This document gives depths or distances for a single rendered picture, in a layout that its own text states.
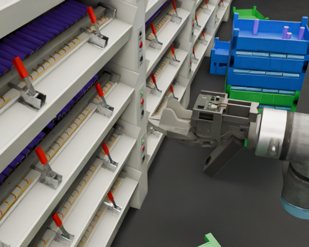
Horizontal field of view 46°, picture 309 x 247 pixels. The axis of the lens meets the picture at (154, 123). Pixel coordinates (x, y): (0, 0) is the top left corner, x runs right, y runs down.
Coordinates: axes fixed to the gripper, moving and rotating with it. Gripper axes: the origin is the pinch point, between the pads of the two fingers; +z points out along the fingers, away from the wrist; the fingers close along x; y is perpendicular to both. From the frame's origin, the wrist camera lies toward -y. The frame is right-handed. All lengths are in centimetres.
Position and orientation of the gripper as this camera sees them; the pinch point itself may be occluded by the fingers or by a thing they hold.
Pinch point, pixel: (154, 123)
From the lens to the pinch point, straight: 74.4
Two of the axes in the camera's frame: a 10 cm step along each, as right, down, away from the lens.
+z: -9.5, -1.6, 2.7
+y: -0.3, -8.2, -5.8
